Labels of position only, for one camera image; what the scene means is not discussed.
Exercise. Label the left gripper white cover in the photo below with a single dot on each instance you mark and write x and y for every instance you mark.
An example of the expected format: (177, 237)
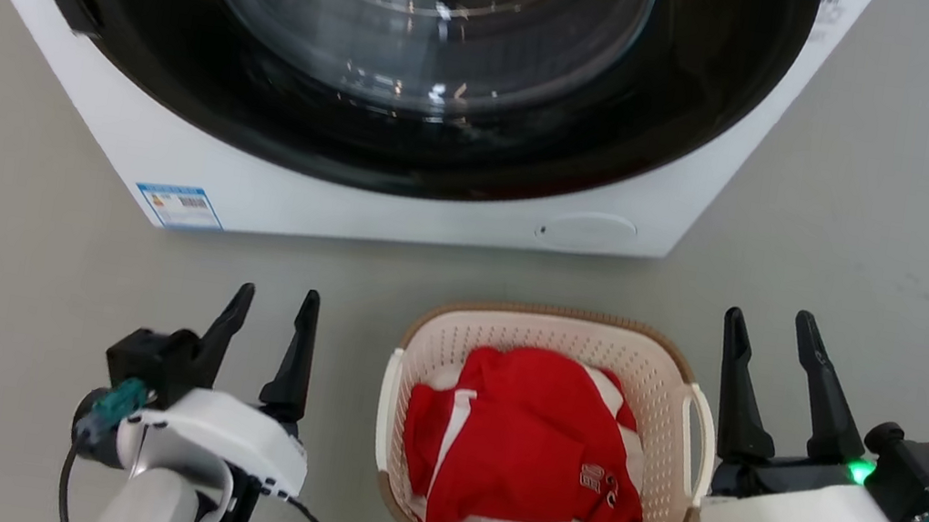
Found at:
(236, 434)

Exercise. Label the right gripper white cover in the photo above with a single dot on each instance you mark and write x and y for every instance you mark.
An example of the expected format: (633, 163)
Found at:
(794, 518)

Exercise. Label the cream perforated plastic laundry basket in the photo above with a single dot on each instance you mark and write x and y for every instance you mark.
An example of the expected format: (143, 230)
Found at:
(546, 329)

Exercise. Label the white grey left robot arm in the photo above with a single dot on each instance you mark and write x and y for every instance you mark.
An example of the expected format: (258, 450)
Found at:
(152, 500)

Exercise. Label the blue white energy label sticker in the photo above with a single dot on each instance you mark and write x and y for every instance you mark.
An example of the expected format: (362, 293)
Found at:
(180, 207)

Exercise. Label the white front-load washing machine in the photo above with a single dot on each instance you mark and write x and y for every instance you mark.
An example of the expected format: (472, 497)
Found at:
(125, 127)

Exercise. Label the red garment with white stripes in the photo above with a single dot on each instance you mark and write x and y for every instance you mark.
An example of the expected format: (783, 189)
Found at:
(521, 435)

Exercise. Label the round white filter cover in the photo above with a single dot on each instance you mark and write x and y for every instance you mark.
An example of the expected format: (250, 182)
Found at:
(587, 231)

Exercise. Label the black round glass washer door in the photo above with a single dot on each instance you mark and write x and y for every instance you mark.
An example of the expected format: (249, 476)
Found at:
(180, 71)

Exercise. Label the small printed text label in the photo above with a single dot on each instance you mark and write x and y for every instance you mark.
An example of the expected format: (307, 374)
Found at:
(833, 12)

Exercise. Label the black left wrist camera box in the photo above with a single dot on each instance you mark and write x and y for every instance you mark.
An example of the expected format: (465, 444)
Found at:
(150, 361)

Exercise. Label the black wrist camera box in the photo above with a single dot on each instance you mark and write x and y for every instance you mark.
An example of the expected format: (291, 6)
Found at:
(925, 477)
(150, 361)

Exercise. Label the teal left camera connector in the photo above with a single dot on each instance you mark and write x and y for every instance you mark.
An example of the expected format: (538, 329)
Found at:
(116, 404)

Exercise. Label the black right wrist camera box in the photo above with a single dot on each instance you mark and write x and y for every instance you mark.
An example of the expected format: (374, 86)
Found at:
(925, 477)

